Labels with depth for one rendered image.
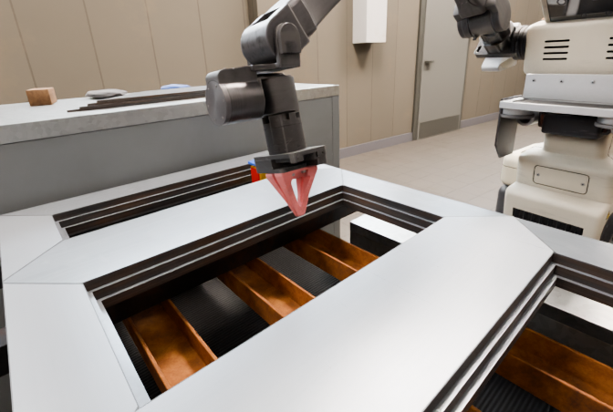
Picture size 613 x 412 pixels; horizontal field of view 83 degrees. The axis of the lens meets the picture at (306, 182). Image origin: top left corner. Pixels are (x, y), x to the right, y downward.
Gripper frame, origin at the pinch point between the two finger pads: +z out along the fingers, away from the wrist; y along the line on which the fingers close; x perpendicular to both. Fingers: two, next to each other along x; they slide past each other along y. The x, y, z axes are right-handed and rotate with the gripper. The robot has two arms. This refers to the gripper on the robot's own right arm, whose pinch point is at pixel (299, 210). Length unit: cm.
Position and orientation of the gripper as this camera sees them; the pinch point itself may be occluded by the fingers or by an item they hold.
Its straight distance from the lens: 52.9
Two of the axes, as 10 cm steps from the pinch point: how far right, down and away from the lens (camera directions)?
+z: 1.8, 9.7, 1.6
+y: 6.2, 0.1, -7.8
